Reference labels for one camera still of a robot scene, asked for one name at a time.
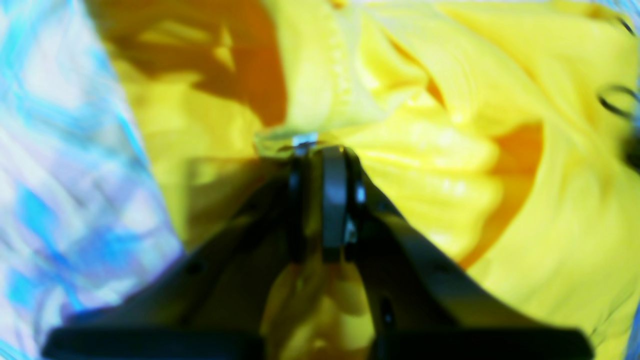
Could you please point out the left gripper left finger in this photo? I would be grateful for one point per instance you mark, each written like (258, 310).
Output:
(209, 305)

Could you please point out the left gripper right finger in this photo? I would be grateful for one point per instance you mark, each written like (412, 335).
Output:
(423, 305)

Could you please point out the yellow T-shirt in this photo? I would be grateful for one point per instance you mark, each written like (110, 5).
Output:
(480, 121)

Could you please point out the patterned blue tablecloth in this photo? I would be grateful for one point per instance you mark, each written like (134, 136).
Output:
(82, 221)

